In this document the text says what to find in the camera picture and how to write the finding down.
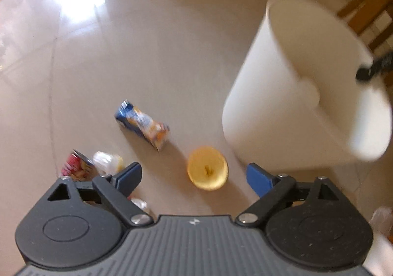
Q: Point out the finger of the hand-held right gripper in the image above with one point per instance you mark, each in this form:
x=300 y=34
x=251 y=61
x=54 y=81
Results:
x=373 y=68

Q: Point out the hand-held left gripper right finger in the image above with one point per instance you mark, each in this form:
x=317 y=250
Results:
x=259 y=179

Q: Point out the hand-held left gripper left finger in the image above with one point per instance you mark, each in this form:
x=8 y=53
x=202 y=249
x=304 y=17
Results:
x=127 y=177

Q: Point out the white ribbed plastic cup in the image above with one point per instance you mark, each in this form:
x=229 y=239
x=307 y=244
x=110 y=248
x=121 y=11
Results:
x=106 y=161

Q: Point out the white plastic trash bin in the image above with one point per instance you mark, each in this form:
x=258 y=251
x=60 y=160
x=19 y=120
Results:
x=276 y=95

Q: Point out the red drink can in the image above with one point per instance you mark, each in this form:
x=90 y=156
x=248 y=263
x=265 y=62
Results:
x=76 y=167

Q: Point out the blue milk carton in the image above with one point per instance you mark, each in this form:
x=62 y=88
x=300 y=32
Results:
x=144 y=125

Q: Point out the wooden chair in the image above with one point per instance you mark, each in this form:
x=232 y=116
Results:
x=368 y=2

